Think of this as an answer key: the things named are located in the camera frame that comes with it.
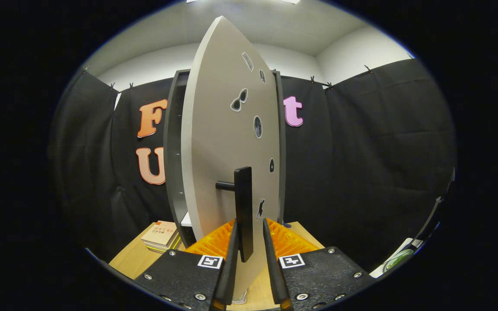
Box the dark grey shoe cabinet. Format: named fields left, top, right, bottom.
left=163, top=69, right=287, bottom=249

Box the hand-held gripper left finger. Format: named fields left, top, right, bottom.
left=133, top=219, right=239, bottom=311

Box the black cable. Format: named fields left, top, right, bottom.
left=418, top=168, right=456, bottom=242

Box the yellow-edged book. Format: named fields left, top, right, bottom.
left=144, top=235, right=181, bottom=254

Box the ceiling light panel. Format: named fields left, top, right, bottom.
left=186, top=0, right=301, bottom=5

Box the black backdrop cloth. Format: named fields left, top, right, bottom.
left=48, top=58, right=457, bottom=273

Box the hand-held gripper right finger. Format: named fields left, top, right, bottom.
left=262, top=218, right=376, bottom=311

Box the black door handle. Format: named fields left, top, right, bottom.
left=215, top=166, right=254, bottom=263

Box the white green object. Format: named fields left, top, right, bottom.
left=369, top=237, right=425, bottom=278

